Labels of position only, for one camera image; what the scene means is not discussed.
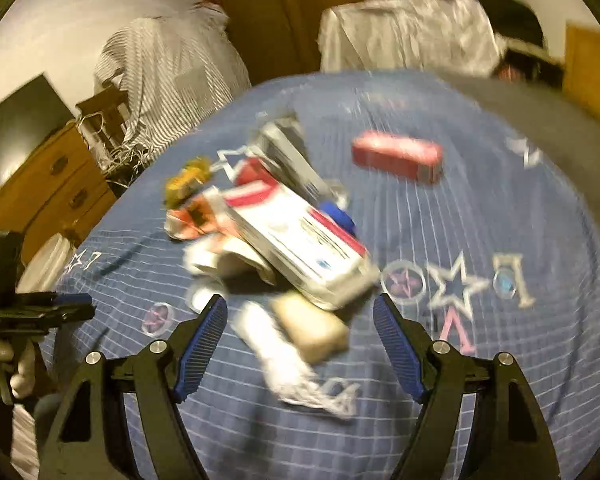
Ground white knitted cloth ball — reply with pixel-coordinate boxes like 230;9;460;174
232;292;360;419

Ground orange bicycle paper cup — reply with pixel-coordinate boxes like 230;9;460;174
183;233;276;285

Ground white red carton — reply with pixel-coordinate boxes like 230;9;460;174
222;182;379;311

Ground silver foil snack bag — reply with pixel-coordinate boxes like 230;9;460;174
248;113;350;209

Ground white plastic trash bucket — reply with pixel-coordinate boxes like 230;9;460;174
16;233;76;294

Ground white gloved left hand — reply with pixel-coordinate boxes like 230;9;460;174
0;338;45;401

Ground wooden chest of drawers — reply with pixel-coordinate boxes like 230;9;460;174
0;125;117;262

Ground black flat monitor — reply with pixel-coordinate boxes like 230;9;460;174
0;74;74;188

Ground blue checked bed sheet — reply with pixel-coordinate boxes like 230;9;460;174
40;70;600;479

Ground yellow candy wrapper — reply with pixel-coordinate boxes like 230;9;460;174
163;156;212;209

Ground red apple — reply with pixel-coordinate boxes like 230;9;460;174
233;157;278;186

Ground striped grey white shirt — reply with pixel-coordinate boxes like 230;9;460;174
94;2;251;166

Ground blue plastic bottle cap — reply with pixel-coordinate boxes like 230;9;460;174
318;202;356;237

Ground grey blanket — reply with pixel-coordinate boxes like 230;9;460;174
437;73;600;228

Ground red rectangular carton box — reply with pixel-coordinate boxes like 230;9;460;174
351;130;443;185

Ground white crumpled plastic cover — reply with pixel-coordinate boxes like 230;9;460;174
317;0;503;77

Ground tangled white cables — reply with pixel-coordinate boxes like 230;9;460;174
76;112;157;181

